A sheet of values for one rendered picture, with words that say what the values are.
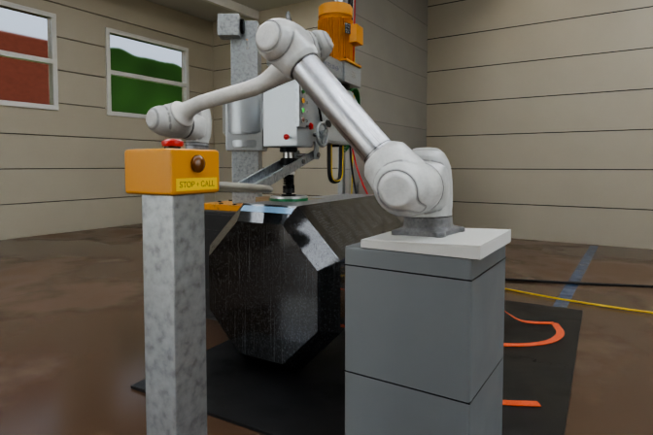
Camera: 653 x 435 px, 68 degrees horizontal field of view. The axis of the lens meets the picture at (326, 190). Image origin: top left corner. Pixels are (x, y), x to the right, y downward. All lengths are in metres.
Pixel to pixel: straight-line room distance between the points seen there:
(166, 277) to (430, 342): 0.83
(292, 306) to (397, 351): 0.96
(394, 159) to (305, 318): 1.21
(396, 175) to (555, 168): 6.08
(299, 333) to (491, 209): 5.44
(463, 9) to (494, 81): 1.20
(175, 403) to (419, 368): 0.77
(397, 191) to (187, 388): 0.70
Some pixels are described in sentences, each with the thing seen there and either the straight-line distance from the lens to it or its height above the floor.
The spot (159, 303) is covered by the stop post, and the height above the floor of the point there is 0.80.
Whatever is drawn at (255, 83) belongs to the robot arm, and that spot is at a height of 1.35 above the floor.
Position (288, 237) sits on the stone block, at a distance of 2.33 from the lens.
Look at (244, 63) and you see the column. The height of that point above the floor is 1.76.
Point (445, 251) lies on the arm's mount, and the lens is 1.38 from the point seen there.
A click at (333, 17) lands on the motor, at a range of 3.37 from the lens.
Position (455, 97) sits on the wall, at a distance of 7.69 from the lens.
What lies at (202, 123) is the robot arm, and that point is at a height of 1.21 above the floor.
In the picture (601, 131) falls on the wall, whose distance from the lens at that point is 7.27.
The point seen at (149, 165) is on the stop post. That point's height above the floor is 1.05.
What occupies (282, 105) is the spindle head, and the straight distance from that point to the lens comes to 2.68.
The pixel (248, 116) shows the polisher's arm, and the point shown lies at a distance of 3.39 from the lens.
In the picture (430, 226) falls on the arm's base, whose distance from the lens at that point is 1.53.
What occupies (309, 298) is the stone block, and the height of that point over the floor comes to 0.43.
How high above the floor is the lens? 1.05
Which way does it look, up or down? 3 degrees down
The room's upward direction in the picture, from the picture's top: straight up
